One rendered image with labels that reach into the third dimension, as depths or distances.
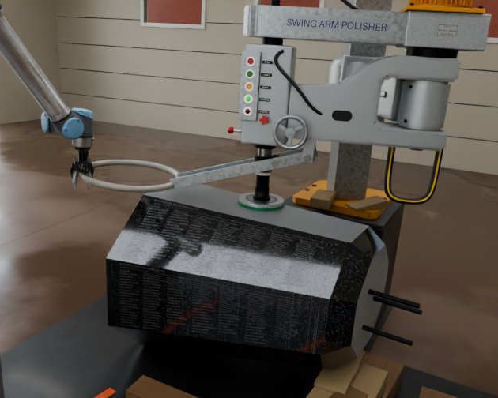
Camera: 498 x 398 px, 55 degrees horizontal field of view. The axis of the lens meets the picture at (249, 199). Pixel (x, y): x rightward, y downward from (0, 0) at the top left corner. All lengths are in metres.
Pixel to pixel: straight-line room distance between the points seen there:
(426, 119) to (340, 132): 0.35
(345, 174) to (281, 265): 0.97
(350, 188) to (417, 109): 0.81
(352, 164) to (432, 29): 0.96
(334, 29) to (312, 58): 6.21
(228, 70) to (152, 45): 1.60
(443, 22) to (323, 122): 0.58
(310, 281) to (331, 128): 0.65
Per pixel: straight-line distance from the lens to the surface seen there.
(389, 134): 2.10
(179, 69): 9.25
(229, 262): 2.00
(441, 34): 2.07
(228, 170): 2.20
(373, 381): 2.24
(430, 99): 2.11
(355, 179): 2.76
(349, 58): 2.62
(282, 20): 2.06
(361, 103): 2.07
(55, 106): 2.06
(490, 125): 8.02
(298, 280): 1.89
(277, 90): 2.06
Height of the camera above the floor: 1.55
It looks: 17 degrees down
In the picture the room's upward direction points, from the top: 4 degrees clockwise
